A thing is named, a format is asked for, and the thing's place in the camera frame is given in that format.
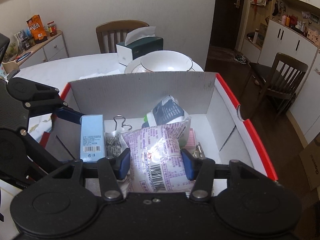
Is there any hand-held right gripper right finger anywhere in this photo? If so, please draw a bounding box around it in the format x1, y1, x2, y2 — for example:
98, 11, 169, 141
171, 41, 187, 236
181, 148, 262, 202

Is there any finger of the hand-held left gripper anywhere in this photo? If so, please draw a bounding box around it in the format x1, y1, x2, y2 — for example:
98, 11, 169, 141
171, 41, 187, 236
18, 129, 66, 175
24, 84, 83, 125

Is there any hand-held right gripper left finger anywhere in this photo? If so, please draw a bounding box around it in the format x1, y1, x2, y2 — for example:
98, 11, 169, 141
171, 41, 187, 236
52, 148, 131, 202

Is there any light blue small carton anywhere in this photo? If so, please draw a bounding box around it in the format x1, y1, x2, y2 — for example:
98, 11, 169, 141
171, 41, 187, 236
80, 114, 105, 161

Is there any pink printed packet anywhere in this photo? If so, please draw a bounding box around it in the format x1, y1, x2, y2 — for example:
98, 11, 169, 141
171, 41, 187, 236
121, 122, 198, 193

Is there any navy and white packet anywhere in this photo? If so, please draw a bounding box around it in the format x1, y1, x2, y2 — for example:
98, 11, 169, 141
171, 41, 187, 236
142, 95, 192, 131

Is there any red cardboard box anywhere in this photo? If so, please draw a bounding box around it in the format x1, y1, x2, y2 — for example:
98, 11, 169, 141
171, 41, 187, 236
40, 71, 279, 196

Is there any pink flat pack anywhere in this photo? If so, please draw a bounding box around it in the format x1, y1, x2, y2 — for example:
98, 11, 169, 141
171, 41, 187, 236
186, 127, 197, 151

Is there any white paper napkin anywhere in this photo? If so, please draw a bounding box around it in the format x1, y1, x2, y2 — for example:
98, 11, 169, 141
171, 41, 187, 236
79, 69, 121, 81

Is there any white sideboard cabinet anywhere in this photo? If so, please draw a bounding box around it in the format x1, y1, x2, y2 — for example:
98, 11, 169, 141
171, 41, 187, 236
15, 30, 69, 70

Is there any white plate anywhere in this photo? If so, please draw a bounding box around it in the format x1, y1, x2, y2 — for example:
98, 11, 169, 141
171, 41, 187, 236
124, 55, 204, 74

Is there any red sauce jar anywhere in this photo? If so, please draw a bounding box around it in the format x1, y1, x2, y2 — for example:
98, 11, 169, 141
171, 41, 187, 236
47, 21, 58, 37

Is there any orange snack bag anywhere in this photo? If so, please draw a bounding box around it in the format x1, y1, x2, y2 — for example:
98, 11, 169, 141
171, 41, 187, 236
26, 14, 49, 44

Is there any wooden dining chair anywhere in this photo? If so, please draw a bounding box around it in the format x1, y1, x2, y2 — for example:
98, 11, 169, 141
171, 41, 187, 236
96, 20, 150, 54

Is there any green and white tissue box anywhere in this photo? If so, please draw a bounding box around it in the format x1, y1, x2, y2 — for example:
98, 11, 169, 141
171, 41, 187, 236
116, 26, 164, 66

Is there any white bowl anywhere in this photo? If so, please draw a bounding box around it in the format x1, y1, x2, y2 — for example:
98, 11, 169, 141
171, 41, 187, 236
140, 51, 193, 73

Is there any brown cardboard carton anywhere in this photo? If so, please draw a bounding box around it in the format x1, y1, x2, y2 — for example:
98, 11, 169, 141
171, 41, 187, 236
299, 137, 320, 191

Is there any dark wooden chair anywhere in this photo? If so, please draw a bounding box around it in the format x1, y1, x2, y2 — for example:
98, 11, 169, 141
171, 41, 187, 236
250, 52, 309, 117

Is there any white fridge with magnets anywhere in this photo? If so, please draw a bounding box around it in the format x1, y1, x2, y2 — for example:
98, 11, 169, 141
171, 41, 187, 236
290, 47, 320, 148

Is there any dark wooden door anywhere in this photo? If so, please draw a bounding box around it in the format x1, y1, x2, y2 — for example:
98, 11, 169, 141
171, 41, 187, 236
210, 0, 247, 53

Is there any cream wall cabinet unit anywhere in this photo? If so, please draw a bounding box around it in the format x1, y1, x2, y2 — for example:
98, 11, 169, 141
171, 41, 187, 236
237, 0, 320, 63

